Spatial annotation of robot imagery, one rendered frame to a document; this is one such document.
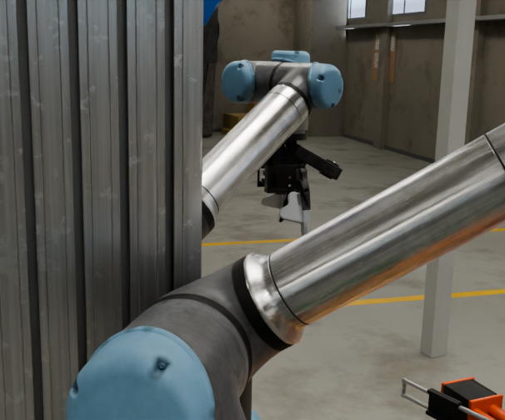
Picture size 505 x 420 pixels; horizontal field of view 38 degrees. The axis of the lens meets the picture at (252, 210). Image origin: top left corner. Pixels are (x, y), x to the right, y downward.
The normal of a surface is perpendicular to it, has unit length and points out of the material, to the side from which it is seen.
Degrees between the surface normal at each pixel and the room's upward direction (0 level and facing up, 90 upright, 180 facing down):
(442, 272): 90
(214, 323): 34
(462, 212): 94
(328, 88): 90
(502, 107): 90
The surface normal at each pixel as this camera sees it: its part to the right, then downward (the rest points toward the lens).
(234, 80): -0.70, 0.14
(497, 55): -0.96, 0.04
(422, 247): 0.00, 0.54
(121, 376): -0.29, 0.00
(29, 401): 0.27, 0.21
